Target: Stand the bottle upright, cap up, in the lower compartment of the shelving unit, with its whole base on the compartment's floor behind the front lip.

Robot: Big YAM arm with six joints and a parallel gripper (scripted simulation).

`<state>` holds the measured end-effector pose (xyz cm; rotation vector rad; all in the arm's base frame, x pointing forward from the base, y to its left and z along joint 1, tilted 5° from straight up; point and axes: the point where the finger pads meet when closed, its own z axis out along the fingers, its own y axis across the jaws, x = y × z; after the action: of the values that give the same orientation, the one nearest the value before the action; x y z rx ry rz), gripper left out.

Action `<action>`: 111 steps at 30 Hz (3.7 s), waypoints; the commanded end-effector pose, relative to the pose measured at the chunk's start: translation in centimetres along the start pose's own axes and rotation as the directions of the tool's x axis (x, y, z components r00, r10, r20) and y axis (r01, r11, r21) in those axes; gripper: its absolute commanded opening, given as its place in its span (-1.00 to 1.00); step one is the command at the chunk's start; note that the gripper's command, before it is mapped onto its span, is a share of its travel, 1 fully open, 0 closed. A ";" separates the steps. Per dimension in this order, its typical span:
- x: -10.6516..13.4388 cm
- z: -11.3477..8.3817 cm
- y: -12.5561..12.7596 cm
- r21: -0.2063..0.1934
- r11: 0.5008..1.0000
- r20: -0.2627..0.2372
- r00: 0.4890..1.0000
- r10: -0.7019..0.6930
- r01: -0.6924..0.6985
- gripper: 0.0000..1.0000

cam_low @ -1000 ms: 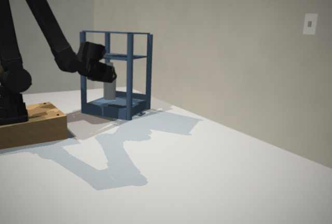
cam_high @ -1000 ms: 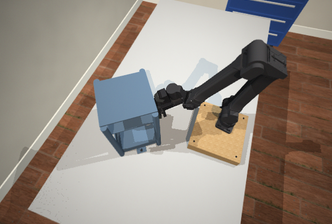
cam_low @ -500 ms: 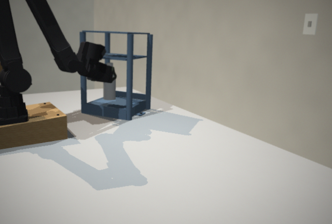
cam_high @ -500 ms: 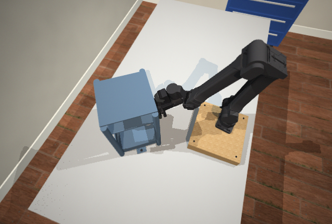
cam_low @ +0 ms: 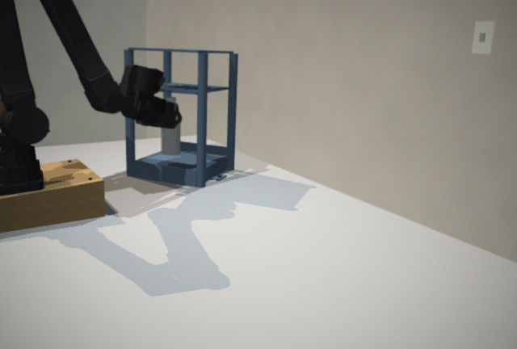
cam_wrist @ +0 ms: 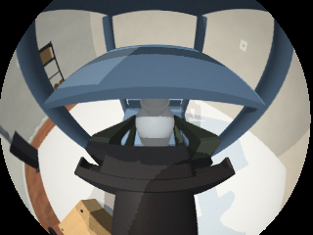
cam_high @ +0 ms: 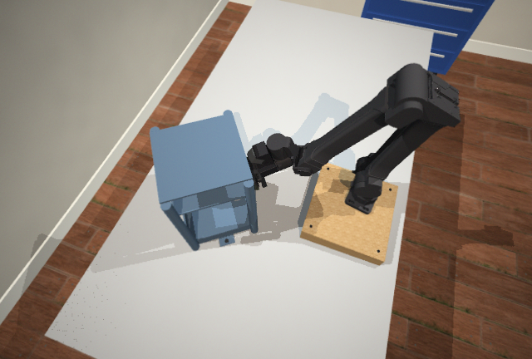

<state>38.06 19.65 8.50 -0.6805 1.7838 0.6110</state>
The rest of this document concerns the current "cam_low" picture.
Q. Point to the grey bottle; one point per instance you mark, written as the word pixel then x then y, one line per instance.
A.
pixel 171 138

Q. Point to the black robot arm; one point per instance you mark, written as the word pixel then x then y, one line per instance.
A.
pixel 26 124

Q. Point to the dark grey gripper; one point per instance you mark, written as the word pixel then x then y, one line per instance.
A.
pixel 167 120

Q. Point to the blue shelving unit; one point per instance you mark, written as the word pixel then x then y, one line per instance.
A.
pixel 191 167

